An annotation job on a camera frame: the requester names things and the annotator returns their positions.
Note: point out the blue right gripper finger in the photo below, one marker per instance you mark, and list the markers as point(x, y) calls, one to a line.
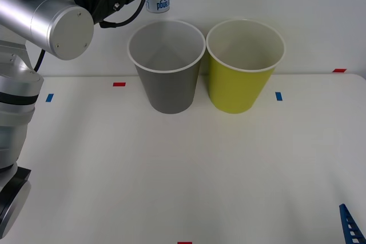
point(350, 227)

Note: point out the silver and black left arm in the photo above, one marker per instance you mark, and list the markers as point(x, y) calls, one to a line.
point(57, 27)

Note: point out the grey plastic waste bin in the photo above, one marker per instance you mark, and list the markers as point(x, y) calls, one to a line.
point(168, 92)

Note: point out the yellow-green plastic waste bin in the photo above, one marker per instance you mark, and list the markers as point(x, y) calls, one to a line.
point(234, 89)

